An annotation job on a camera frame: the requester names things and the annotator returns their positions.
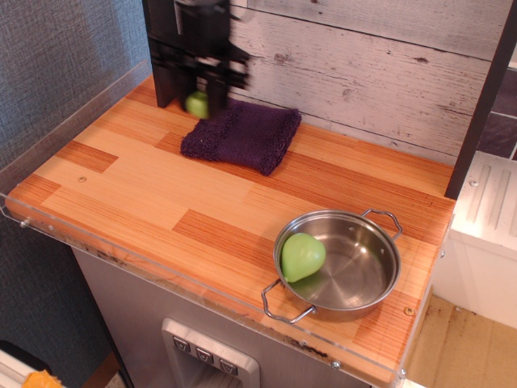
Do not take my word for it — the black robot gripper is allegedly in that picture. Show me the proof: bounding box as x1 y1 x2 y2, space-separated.
151 1 250 119

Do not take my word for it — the green handled grey spatula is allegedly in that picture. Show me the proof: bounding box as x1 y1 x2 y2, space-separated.
185 91 209 119

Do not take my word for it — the purple folded towel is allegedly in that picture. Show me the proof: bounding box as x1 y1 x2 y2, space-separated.
180 99 301 176

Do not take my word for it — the green plastic pear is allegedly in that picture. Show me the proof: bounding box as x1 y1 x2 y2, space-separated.
281 233 326 283

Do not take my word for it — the clear acrylic table guard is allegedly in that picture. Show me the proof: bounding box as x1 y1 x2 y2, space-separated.
1 61 454 387

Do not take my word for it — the stainless steel pan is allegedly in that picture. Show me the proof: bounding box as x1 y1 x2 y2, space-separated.
261 209 403 324

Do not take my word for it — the silver dispenser panel with buttons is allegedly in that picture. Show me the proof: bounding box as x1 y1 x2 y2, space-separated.
161 318 261 387

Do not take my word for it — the white plastic container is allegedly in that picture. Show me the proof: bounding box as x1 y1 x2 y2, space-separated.
431 152 516 327

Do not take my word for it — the yellow orange cloth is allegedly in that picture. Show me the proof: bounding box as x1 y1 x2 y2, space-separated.
21 370 63 388

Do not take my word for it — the dark right vertical post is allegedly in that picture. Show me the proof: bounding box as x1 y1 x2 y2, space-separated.
444 1 516 200

